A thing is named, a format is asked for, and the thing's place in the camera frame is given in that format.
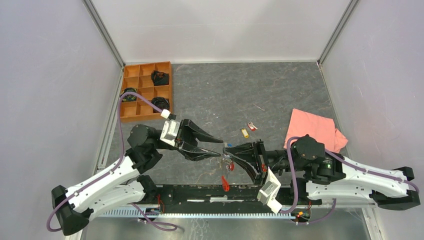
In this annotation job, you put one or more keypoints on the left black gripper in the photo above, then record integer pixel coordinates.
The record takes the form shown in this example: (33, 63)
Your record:
(186, 142)

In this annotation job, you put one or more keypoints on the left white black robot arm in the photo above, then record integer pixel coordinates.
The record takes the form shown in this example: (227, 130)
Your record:
(122, 182)

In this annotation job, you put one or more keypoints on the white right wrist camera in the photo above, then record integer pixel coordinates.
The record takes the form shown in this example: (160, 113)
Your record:
(268, 192)

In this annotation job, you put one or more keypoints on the black rolled item top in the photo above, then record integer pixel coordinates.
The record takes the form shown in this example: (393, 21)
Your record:
(159, 78)

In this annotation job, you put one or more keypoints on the pink folded cloth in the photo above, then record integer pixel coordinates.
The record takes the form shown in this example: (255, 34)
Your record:
(322, 129)

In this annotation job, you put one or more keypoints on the red key tag with ring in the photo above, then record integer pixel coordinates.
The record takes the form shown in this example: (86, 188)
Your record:
(251, 126)

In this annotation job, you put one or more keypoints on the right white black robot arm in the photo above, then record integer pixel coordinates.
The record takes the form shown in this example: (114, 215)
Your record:
(306, 171)

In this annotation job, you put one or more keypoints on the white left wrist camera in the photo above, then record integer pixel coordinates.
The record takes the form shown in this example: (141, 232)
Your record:
(170, 128)

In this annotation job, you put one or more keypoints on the steel key holder red handle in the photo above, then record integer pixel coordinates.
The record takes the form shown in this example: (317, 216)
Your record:
(227, 166)

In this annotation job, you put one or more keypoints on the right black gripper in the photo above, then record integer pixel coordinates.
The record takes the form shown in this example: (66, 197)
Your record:
(261, 163)

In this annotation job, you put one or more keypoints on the black rolled item bottom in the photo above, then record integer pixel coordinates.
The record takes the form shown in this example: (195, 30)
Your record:
(161, 103)

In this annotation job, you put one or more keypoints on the green black rolled item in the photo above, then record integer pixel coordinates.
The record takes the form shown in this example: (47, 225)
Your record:
(128, 97)

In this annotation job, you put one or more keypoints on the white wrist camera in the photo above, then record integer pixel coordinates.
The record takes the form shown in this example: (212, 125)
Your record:
(170, 128)
(268, 192)

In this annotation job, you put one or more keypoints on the yellow key tag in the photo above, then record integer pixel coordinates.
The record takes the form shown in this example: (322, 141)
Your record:
(245, 133)

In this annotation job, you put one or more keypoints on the white slotted cable duct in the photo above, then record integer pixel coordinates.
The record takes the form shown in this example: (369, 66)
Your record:
(129, 211)

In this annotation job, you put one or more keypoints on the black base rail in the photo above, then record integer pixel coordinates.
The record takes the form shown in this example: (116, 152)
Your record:
(206, 199)

